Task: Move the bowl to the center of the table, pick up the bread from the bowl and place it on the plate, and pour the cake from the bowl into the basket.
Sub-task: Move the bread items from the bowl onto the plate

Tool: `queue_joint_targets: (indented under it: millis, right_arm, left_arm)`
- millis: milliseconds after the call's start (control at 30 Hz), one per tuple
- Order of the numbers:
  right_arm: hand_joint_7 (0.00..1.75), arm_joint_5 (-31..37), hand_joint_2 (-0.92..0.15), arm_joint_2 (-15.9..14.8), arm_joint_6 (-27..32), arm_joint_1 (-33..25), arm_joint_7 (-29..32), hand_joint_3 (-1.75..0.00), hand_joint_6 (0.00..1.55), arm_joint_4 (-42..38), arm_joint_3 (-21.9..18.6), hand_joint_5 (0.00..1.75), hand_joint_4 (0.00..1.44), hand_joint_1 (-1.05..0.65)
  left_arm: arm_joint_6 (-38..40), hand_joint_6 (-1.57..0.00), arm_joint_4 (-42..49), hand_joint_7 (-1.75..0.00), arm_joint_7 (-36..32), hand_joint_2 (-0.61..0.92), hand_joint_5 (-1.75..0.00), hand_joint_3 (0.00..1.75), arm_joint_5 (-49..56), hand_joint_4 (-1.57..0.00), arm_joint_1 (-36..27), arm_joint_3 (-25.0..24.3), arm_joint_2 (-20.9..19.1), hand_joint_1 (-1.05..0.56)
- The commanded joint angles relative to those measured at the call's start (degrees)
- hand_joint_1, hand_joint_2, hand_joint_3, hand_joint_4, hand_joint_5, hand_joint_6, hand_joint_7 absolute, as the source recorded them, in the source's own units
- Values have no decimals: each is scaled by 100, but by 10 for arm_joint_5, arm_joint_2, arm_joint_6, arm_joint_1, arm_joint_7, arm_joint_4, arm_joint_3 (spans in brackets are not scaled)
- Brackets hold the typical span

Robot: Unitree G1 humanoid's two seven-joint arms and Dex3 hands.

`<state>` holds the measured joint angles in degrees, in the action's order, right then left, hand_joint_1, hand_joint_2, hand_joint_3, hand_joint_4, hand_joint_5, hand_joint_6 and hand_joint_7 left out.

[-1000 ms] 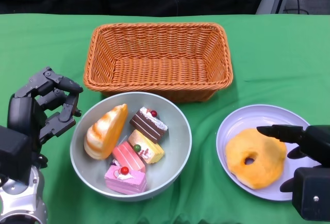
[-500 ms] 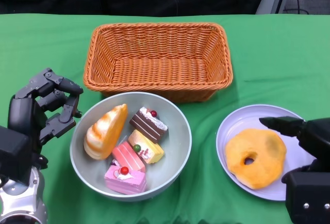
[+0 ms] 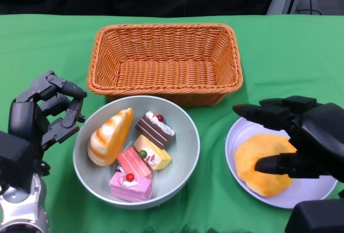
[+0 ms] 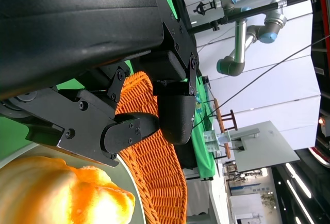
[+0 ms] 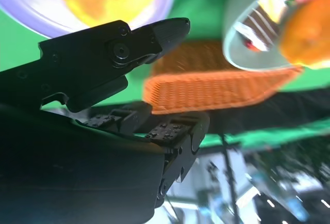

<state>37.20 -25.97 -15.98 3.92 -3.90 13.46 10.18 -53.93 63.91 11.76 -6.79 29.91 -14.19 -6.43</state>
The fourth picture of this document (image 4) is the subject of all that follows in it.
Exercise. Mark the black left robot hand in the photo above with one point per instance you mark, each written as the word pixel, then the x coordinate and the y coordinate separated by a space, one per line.
pixel 77 15

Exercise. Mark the grey round bowl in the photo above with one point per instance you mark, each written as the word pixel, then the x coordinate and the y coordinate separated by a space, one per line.
pixel 131 180

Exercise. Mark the silver blue industrial robot arm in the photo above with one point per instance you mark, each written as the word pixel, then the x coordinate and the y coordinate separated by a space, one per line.
pixel 239 40

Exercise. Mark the orange wicker basket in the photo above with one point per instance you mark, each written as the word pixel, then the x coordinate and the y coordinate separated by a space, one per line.
pixel 159 172

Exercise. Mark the black boom pole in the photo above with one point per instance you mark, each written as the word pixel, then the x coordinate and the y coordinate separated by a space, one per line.
pixel 257 8

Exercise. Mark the green tablecloth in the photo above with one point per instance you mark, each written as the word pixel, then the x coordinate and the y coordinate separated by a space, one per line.
pixel 206 157

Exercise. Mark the grey flat panel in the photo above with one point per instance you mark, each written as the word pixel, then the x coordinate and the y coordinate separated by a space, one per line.
pixel 265 151

